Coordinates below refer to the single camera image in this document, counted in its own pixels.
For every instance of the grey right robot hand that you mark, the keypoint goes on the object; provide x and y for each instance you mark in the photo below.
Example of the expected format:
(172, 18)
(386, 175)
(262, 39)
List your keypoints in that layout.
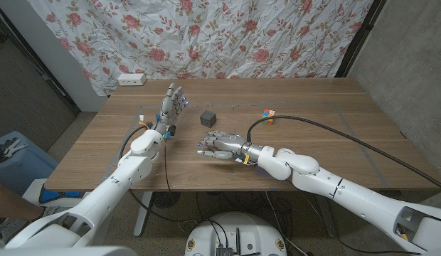
(231, 144)

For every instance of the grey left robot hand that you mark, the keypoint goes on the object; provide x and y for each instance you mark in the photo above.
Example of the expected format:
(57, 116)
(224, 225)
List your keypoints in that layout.
(170, 106)

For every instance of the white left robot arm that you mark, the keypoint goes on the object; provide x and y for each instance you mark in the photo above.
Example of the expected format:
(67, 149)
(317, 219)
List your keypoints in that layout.
(135, 167)

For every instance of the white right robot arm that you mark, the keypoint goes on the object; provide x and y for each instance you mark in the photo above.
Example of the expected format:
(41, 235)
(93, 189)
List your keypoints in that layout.
(348, 195)

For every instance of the bare person forearm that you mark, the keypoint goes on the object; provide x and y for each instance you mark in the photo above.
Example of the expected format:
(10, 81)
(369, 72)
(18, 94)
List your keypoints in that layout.
(10, 202)

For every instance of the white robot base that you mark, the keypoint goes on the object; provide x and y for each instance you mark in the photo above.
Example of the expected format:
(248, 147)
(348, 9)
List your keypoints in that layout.
(238, 231)

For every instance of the dark grey block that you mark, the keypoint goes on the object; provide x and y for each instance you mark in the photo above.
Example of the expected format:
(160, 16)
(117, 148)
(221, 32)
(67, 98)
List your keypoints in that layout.
(208, 118)

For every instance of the colourful Rubik's cube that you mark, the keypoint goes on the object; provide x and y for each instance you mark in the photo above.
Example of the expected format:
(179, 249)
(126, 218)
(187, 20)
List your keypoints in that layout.
(268, 114)

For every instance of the white power strip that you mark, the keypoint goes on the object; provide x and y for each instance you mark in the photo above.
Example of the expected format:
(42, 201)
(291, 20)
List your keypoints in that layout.
(131, 79)

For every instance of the floral backdrop cloth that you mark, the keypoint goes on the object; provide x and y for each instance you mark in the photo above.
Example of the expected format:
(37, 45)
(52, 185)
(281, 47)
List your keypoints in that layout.
(206, 35)

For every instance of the white table leg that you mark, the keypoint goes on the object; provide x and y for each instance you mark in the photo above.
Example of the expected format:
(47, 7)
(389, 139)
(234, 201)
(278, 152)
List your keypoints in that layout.
(142, 213)
(327, 217)

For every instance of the white and blue device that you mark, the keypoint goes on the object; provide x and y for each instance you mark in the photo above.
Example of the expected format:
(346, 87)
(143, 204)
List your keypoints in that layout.
(53, 197)

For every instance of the blue plastic bin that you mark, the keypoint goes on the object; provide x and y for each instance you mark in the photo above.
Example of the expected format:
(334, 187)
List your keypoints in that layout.
(21, 170)

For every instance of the white clamp tool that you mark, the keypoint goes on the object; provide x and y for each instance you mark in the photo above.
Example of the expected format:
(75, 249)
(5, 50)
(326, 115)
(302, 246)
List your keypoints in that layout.
(10, 147)

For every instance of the black backdrop stand pole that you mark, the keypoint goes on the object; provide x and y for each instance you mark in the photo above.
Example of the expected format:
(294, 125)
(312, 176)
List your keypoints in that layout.
(359, 39)

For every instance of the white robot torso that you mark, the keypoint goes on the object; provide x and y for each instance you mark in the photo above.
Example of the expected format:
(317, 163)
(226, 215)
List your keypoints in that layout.
(64, 251)

